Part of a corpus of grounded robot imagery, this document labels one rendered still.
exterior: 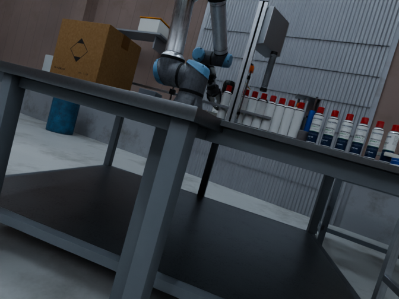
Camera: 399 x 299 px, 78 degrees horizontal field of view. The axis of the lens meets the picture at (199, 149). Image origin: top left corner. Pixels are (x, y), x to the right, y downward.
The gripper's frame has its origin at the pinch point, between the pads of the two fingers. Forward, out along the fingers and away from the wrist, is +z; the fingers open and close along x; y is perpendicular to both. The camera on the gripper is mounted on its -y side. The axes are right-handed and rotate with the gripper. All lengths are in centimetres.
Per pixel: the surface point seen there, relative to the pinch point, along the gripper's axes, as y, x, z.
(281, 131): -3.1, -32.2, 22.3
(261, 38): -18.6, -30.9, -24.7
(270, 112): -3.7, -28.6, 10.6
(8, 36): 447, 574, -442
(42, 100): 404, 466, -214
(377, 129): -4, -78, 32
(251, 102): -3.4, -19.9, 2.4
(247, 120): -3.3, -15.4, 11.7
